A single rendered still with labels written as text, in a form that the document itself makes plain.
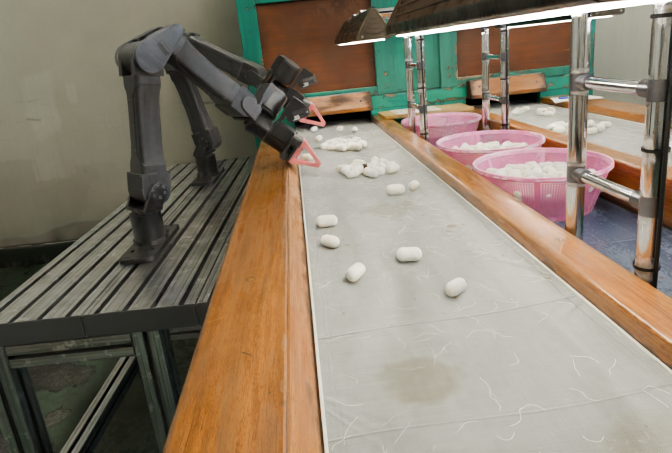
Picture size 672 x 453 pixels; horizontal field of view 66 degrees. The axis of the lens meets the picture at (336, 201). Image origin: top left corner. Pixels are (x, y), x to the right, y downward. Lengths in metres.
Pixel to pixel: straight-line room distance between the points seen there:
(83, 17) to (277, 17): 1.34
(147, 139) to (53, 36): 2.09
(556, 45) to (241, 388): 2.00
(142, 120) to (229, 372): 0.71
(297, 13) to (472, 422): 1.75
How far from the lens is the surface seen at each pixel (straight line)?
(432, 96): 2.10
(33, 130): 3.27
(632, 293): 0.61
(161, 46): 1.11
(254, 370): 0.49
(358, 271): 0.67
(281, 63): 1.56
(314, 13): 2.03
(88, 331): 0.93
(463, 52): 2.14
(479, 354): 0.53
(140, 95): 1.10
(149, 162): 1.11
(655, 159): 0.62
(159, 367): 0.93
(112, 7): 3.04
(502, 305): 0.61
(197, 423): 0.45
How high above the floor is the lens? 1.03
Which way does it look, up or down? 16 degrees down
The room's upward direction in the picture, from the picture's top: 6 degrees counter-clockwise
